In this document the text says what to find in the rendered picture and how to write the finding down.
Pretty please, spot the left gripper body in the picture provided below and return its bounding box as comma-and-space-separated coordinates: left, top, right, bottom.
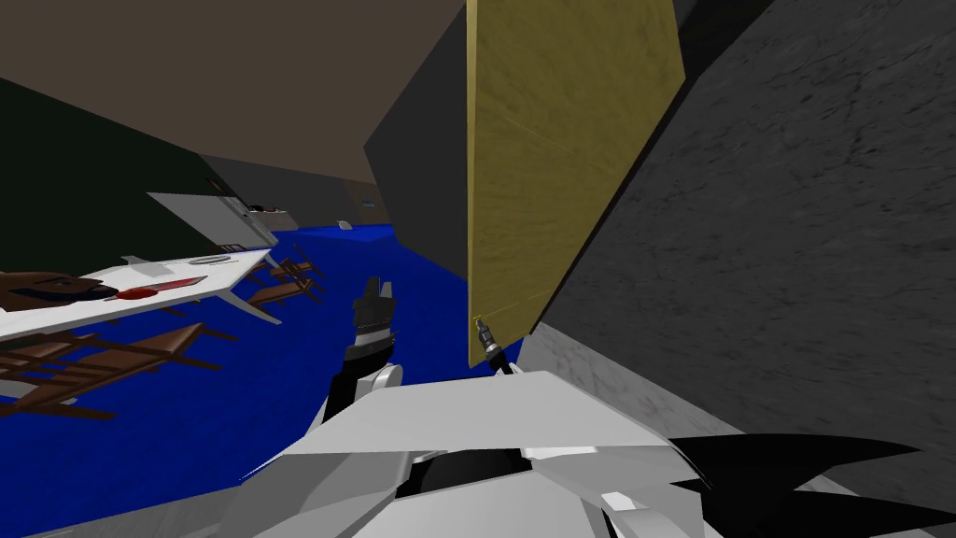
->
352, 294, 397, 335

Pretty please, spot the brown wooden chair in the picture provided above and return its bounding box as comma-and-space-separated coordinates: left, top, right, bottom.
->
257, 242, 325, 281
0, 321, 241, 422
243, 273, 329, 310

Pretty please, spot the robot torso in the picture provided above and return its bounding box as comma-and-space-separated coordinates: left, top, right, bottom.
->
238, 370, 720, 538

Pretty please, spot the white dining table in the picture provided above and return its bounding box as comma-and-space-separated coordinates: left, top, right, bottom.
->
0, 249, 284, 345

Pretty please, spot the yellow door leaf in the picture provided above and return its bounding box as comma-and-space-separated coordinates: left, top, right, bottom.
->
466, 0, 688, 370

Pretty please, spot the white cabinet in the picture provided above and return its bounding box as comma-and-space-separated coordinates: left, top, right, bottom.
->
146, 191, 280, 250

